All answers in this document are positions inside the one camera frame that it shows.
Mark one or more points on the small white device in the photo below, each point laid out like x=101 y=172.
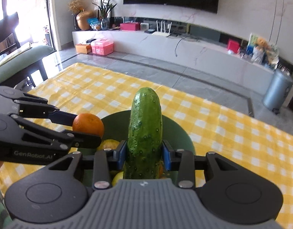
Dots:
x=144 y=26

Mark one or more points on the green plant in glass vase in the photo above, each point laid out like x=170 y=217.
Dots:
x=105 y=9

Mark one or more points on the magenta gift box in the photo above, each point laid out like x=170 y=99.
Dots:
x=130 y=26

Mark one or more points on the yellow checked tablecloth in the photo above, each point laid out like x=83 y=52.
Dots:
x=220 y=136

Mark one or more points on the gold vase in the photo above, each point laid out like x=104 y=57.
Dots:
x=84 y=21

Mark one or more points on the pink storage box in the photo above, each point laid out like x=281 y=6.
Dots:
x=102 y=45

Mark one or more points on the dried flowers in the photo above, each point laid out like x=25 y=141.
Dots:
x=76 y=6

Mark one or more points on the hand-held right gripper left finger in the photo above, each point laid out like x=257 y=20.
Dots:
x=122 y=154

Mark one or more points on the orange box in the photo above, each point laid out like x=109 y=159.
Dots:
x=83 y=48

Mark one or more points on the silver pedal trash can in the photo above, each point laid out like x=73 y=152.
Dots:
x=277 y=90

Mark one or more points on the brown teddy bear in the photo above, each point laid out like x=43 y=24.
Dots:
x=261 y=43

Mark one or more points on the orange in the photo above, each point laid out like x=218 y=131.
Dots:
x=160 y=169
x=87 y=125

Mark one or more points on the red box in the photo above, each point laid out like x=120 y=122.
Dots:
x=233 y=45

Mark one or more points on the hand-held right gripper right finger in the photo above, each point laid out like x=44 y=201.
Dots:
x=166 y=157

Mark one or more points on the yellow pear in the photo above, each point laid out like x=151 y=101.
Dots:
x=109 y=144
x=117 y=179

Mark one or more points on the white router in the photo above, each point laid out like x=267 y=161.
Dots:
x=162 y=32

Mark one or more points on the blue snack bag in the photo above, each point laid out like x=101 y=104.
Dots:
x=93 y=23

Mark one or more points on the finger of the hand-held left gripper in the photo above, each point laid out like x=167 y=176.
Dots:
x=86 y=141
x=62 y=118

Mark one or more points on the white marble media console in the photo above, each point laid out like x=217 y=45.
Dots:
x=196 y=57

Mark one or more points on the flat black box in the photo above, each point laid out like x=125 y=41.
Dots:
x=150 y=31

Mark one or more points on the green seat cushion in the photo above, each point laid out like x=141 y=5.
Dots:
x=22 y=60

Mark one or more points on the dark wooden chair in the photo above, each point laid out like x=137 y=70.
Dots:
x=7 y=34

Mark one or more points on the green colander bowl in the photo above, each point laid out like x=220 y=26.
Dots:
x=176 y=133

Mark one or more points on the green cucumber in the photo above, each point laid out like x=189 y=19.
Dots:
x=145 y=136

